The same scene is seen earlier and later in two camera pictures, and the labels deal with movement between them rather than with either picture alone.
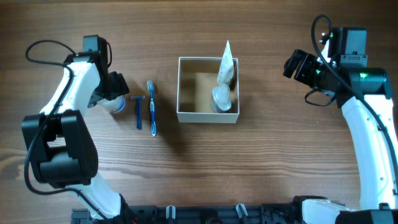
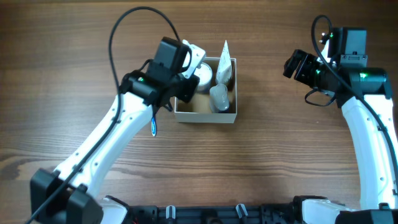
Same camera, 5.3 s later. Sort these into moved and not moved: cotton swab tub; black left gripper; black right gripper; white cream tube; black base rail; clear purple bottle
Moved: black left gripper; cotton swab tub
Not moved: clear purple bottle; black base rail; white cream tube; black right gripper
